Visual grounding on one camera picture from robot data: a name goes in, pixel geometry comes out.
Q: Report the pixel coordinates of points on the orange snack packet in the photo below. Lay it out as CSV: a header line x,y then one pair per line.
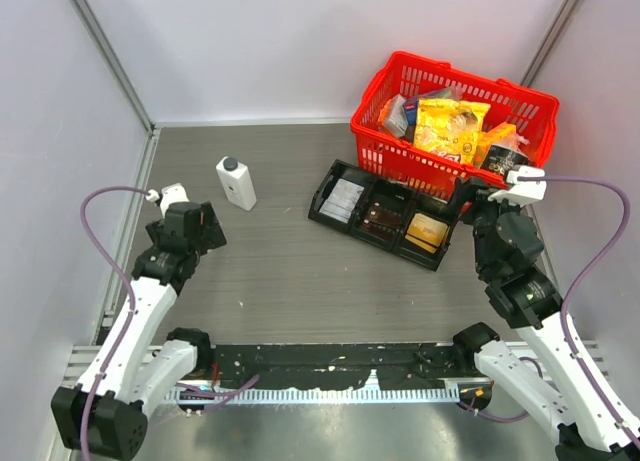
x,y
492,138

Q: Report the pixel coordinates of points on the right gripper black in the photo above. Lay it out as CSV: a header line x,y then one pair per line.
x,y
470,190

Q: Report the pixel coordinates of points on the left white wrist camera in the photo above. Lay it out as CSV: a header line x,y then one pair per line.
x,y
167,196

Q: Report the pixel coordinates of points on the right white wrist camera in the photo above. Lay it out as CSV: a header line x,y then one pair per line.
x,y
522,188

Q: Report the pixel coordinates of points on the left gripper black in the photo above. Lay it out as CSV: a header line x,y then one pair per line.
x,y
210,236

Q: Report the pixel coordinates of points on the white bottle grey cap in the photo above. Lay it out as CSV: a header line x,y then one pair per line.
x,y
236,182

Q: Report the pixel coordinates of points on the white slotted cable duct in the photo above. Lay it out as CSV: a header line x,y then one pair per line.
x,y
366,395

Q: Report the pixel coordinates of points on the white cards stack in tray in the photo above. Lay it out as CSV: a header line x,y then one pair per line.
x,y
342,200

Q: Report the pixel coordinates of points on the yellow snack bag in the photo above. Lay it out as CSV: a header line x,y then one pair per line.
x,y
449,129

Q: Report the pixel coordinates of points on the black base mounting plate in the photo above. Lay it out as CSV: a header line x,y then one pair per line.
x,y
339,367

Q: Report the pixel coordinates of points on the black compartment tray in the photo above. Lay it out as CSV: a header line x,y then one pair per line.
x,y
392,195

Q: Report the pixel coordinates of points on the grey carton box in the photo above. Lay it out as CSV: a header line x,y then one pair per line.
x,y
392,119

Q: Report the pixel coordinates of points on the red plastic shopping basket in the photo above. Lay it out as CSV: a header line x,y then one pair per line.
x,y
415,78

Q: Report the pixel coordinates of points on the yellow cards stack in tray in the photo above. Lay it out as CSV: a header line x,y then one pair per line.
x,y
426,232

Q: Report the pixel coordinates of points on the black round can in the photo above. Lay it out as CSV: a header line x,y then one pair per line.
x,y
502,158

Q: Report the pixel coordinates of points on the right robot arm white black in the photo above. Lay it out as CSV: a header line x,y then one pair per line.
x,y
577,407

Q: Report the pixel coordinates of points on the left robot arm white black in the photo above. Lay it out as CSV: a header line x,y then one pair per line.
x,y
107,411

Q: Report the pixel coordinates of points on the brown cards stack in tray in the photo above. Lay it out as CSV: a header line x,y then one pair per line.
x,y
381,222

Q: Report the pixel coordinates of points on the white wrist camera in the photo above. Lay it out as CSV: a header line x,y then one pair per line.
x,y
522,188
167,196

